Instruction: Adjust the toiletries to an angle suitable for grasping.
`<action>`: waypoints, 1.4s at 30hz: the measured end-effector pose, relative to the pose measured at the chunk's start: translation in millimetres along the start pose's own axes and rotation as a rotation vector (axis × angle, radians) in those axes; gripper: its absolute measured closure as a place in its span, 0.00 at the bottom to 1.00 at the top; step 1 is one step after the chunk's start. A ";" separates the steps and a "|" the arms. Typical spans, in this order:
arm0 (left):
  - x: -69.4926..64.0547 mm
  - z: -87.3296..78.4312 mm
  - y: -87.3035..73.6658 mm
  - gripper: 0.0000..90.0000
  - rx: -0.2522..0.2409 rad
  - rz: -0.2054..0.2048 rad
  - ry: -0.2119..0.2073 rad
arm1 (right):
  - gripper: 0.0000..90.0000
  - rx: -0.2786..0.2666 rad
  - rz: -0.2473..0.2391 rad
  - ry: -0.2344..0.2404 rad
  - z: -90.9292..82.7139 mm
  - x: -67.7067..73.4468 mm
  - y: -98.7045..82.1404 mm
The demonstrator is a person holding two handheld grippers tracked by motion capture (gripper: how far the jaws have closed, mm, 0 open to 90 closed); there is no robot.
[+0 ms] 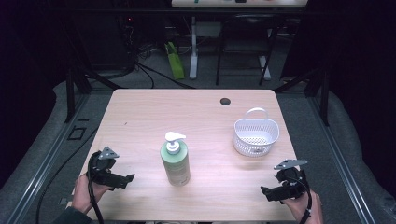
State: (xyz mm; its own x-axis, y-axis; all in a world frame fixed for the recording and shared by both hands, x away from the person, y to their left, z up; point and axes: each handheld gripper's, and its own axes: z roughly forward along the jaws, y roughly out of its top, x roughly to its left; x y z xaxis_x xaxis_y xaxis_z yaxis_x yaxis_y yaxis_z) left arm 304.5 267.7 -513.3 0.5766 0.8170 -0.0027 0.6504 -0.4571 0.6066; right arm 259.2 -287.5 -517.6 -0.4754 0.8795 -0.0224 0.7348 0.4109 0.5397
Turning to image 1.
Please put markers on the white plastic basket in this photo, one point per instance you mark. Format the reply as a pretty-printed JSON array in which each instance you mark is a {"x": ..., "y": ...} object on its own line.
[{"x": 249, "y": 146}]

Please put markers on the person's right hand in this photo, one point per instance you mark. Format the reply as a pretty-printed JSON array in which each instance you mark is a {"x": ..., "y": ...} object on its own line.
[{"x": 308, "y": 210}]

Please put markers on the green pump bottle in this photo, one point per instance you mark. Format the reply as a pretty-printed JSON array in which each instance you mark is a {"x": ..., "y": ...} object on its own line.
[{"x": 176, "y": 168}]

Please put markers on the black chair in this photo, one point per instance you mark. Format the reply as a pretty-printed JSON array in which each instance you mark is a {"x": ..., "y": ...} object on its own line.
[{"x": 244, "y": 45}]

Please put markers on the person's left hand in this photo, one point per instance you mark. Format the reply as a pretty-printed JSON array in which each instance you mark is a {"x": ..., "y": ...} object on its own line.
[{"x": 82, "y": 194}]

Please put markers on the black rectangular floor bracket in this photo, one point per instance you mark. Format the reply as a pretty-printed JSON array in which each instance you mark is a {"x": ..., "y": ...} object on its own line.
[{"x": 70, "y": 133}]

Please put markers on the white desk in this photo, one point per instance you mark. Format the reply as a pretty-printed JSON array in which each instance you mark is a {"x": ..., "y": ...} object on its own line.
[{"x": 264, "y": 3}]

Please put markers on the black metal stand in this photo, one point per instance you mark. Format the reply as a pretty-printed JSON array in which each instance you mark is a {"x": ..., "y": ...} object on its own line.
[
  {"x": 70, "y": 93},
  {"x": 325, "y": 99}
]

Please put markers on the black equipment rack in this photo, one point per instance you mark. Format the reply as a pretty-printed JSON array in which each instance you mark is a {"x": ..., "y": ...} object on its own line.
[{"x": 106, "y": 40}]

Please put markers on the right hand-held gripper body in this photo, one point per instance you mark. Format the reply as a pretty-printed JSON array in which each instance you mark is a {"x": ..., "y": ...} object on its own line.
[{"x": 294, "y": 183}]

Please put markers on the green bag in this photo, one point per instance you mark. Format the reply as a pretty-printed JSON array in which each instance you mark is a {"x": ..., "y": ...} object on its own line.
[{"x": 175, "y": 63}]

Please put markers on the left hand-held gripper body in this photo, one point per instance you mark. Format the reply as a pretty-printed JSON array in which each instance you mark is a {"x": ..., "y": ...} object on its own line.
[{"x": 101, "y": 169}]

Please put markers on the black table grommet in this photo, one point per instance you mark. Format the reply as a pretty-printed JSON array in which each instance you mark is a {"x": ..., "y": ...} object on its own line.
[{"x": 225, "y": 101}]

